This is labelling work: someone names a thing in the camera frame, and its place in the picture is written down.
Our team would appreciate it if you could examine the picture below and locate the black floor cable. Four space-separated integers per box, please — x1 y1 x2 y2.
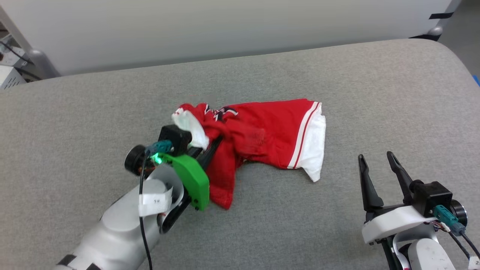
0 39 42 81

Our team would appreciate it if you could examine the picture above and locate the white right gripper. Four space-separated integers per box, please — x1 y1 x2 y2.
358 151 439 246

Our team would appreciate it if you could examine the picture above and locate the red and white jersey shirt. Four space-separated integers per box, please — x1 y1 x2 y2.
171 98 327 210

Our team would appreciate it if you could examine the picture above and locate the grey partition foot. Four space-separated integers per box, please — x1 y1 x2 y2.
28 48 61 78
409 25 444 41

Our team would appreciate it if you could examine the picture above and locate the black left round motor housing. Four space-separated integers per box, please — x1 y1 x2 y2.
124 144 151 176

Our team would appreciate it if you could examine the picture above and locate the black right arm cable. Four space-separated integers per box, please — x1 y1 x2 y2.
433 205 480 264

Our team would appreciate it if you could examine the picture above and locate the white partition panel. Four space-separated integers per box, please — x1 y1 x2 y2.
0 0 462 75

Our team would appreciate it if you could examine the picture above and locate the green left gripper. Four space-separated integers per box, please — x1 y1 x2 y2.
150 136 224 234

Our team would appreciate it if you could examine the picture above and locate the white power supply box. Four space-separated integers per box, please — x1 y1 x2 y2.
0 65 27 90

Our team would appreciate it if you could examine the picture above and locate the black round motor housing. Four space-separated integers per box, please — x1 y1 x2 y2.
450 199 468 226
124 144 151 176

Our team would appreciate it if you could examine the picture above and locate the black right round motor housing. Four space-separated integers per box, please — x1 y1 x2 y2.
450 199 468 226

